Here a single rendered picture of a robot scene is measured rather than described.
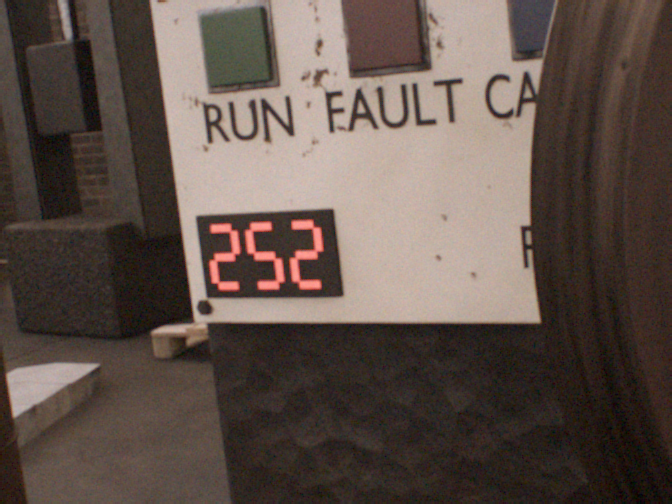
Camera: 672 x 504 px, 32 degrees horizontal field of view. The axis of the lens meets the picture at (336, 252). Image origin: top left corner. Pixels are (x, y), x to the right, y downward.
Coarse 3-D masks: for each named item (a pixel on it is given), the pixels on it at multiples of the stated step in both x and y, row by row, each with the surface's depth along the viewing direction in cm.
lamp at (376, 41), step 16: (352, 0) 53; (368, 0) 53; (384, 0) 53; (400, 0) 52; (416, 0) 52; (352, 16) 54; (368, 16) 53; (384, 16) 53; (400, 16) 53; (416, 16) 52; (352, 32) 54; (368, 32) 53; (384, 32) 53; (400, 32) 53; (416, 32) 52; (352, 48) 54; (368, 48) 54; (384, 48) 53; (400, 48) 53; (416, 48) 53; (352, 64) 54; (368, 64) 54; (384, 64) 53; (400, 64) 53; (416, 64) 53
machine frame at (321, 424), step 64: (256, 384) 63; (320, 384) 61; (384, 384) 60; (448, 384) 58; (512, 384) 56; (256, 448) 64; (320, 448) 62; (384, 448) 60; (448, 448) 59; (512, 448) 57
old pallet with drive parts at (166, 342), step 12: (192, 324) 507; (204, 324) 504; (156, 336) 510; (168, 336) 507; (180, 336) 504; (192, 336) 502; (204, 336) 499; (156, 348) 511; (168, 348) 509; (180, 348) 515
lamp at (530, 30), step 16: (512, 0) 50; (528, 0) 50; (544, 0) 49; (512, 16) 50; (528, 16) 50; (544, 16) 50; (528, 32) 50; (544, 32) 50; (528, 48) 50; (544, 48) 50
